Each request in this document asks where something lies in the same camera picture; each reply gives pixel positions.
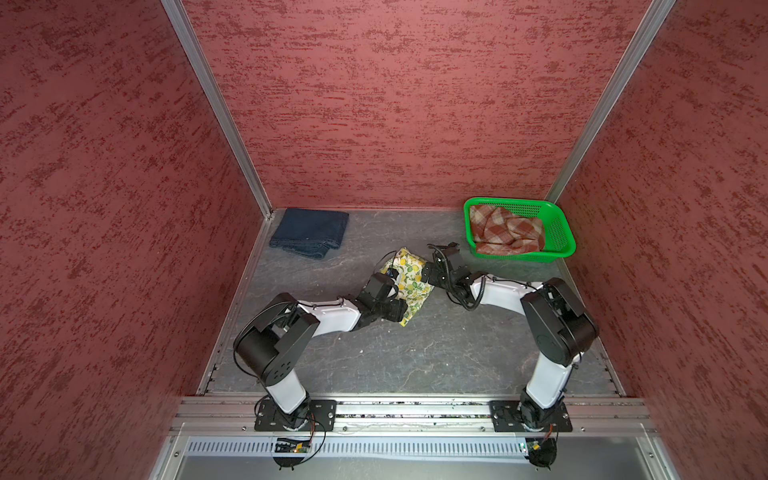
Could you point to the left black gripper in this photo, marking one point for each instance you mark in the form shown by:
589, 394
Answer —
398, 308

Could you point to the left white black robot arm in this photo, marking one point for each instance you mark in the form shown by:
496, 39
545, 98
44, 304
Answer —
269, 347

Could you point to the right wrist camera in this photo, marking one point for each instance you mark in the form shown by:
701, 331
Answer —
451, 256

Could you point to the left base connector board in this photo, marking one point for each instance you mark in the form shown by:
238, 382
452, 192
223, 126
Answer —
289, 453

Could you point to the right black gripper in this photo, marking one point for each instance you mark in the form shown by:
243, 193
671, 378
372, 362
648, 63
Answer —
426, 271

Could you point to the right aluminium corner post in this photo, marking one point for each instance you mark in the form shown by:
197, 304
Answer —
638, 46

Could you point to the base connector board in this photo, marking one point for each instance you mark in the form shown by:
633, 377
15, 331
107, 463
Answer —
289, 453
542, 453

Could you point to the slotted cable duct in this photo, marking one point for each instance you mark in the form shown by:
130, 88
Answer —
484, 449

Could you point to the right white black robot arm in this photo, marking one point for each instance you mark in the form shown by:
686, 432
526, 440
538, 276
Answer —
560, 325

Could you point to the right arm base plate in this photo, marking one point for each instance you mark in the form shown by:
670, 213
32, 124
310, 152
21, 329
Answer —
510, 417

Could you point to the green plastic basket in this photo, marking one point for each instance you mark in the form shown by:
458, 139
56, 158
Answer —
560, 242

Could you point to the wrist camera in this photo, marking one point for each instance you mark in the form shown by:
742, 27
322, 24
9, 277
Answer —
379, 288
451, 256

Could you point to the left aluminium corner post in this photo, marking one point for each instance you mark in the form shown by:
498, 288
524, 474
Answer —
190, 43

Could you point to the aluminium corner post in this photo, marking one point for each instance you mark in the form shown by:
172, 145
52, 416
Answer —
190, 43
638, 46

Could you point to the aluminium front rail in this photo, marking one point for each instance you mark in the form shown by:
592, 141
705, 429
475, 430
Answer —
400, 414

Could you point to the right base connector board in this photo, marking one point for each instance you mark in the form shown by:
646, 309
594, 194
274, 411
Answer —
542, 453

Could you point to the reddish brown skirt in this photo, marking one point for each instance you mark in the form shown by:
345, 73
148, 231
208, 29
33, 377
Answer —
496, 231

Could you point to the yellow floral skirt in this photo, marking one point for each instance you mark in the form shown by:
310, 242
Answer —
411, 288

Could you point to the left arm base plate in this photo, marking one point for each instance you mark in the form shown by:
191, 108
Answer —
311, 415

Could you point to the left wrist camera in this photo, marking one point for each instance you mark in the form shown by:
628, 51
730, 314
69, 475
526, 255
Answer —
379, 288

